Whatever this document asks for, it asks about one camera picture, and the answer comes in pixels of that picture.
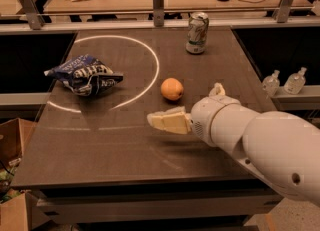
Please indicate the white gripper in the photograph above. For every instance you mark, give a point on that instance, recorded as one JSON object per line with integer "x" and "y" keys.
{"x": 207, "y": 116}

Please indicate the orange fruit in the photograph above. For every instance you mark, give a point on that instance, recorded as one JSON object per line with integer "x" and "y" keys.
{"x": 172, "y": 89}

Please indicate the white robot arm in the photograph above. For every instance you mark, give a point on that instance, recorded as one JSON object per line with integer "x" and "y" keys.
{"x": 278, "y": 148}

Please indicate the green white 7up can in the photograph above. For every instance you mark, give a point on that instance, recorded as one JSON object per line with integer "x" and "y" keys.
{"x": 197, "y": 32}

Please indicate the clear bottle left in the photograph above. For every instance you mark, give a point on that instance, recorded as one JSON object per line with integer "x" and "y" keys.
{"x": 271, "y": 83}

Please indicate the clear bottle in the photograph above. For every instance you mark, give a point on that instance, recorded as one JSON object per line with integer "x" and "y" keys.
{"x": 295, "y": 82}
{"x": 271, "y": 83}

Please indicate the clear bottle right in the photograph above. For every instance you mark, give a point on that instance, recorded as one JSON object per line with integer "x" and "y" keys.
{"x": 295, "y": 82}

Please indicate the grey drawer front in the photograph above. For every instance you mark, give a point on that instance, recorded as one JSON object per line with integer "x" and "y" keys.
{"x": 134, "y": 207}

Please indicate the blue chip bag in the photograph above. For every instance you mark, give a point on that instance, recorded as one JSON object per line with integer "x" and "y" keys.
{"x": 85, "y": 75}

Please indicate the cardboard box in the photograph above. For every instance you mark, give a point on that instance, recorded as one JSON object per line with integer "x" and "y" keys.
{"x": 14, "y": 209}

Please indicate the middle metal bracket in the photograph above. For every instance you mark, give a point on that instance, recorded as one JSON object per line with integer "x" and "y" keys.
{"x": 158, "y": 13}

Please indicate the left metal bracket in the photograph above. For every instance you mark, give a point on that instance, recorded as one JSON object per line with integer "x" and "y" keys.
{"x": 33, "y": 16}

